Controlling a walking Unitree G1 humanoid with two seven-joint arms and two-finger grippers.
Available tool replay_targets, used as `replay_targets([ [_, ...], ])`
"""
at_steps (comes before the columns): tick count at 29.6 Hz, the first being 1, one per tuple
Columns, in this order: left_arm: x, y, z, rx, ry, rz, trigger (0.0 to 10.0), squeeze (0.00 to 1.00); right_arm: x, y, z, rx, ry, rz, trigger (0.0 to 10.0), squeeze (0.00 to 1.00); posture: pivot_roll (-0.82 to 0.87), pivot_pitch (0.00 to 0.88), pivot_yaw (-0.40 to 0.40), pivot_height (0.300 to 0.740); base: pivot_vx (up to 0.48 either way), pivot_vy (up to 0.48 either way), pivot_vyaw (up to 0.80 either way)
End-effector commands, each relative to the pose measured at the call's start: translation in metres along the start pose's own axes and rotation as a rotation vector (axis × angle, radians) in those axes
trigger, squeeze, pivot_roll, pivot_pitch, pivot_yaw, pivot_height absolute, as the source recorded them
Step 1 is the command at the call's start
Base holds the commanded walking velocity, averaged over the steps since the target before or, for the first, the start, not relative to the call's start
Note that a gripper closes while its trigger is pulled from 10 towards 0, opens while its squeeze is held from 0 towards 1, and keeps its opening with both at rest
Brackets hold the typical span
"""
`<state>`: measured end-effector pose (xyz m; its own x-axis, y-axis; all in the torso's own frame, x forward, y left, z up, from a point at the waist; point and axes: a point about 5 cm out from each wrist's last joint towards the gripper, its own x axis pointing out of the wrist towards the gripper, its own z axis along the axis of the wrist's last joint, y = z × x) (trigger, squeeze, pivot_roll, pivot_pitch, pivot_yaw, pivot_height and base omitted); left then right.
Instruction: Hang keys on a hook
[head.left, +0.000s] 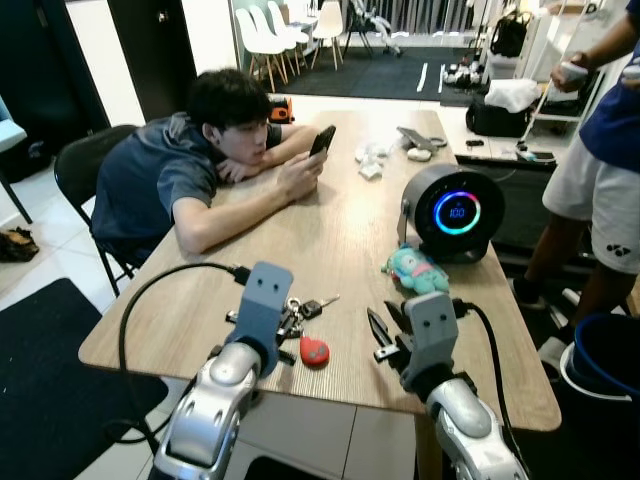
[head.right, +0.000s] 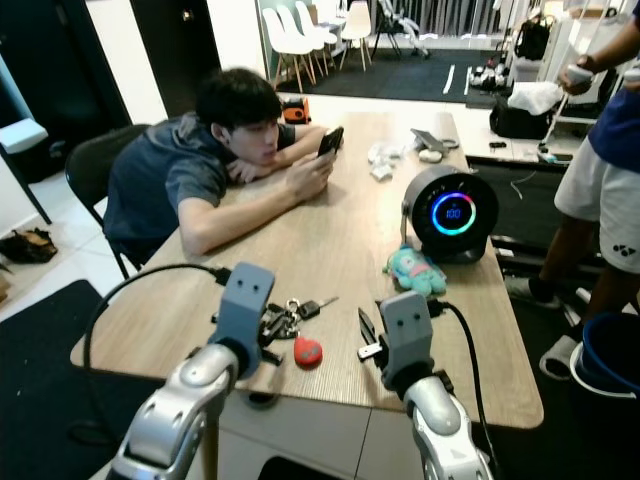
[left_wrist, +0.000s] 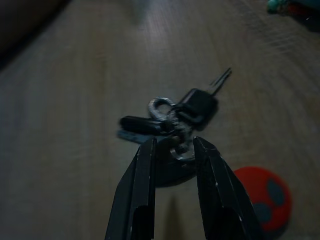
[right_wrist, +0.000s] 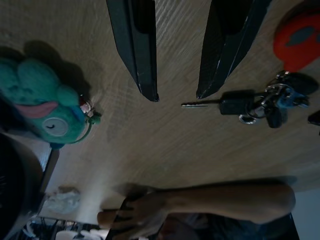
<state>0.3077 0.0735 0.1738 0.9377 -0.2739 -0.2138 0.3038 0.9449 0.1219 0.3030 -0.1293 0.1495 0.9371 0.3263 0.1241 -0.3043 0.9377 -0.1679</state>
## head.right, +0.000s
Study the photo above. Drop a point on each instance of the key bunch with red fob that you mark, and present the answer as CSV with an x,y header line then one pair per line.
x,y
308,352

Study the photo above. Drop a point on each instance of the black smartphone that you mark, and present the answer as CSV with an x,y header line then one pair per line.
x,y
331,141

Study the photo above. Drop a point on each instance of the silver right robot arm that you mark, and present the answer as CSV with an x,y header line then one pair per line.
x,y
445,430

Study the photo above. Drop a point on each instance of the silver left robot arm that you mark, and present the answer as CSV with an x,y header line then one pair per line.
x,y
170,420

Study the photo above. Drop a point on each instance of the teal plush toy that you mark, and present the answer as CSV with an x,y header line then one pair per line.
x,y
415,270

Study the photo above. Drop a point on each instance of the wooden table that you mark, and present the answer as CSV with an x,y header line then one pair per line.
x,y
350,230

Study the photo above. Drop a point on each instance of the crumpled white tissue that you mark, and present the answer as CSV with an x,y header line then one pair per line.
x,y
385,160

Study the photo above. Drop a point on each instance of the white computer mouse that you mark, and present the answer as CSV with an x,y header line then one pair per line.
x,y
431,155

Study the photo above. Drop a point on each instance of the black treadmill deck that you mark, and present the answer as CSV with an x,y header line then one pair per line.
x,y
525,215

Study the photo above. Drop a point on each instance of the seated person grey shirt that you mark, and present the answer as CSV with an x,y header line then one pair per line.
x,y
160,180

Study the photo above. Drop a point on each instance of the grey stand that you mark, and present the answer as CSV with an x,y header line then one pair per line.
x,y
432,139

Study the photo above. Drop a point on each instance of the grey white slipper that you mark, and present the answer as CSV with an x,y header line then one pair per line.
x,y
557,358

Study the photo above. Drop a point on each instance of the orange black box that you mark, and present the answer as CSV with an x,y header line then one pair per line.
x,y
295,110

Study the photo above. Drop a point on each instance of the blue bucket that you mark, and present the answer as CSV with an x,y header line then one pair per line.
x,y
610,345

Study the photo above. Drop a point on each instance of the black floor mat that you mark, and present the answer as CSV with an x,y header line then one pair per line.
x,y
40,400

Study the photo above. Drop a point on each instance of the black duffel bag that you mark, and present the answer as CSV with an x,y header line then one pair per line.
x,y
520,123

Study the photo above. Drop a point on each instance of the black chair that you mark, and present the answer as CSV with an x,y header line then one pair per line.
x,y
90,165

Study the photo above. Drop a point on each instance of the brown bag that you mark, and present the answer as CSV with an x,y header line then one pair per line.
x,y
28,246

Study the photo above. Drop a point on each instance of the white cloth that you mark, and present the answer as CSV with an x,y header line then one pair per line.
x,y
535,97

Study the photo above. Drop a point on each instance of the white chair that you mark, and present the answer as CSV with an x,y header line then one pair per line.
x,y
356,24
280,38

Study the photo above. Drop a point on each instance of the standing person blue shirt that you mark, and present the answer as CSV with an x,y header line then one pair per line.
x,y
610,140

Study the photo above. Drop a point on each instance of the light blue chair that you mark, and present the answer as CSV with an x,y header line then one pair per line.
x,y
20,135

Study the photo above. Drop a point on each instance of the black backpack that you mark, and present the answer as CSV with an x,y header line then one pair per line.
x,y
533,37

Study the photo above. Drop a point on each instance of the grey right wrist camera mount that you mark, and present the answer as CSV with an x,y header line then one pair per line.
x,y
407,325

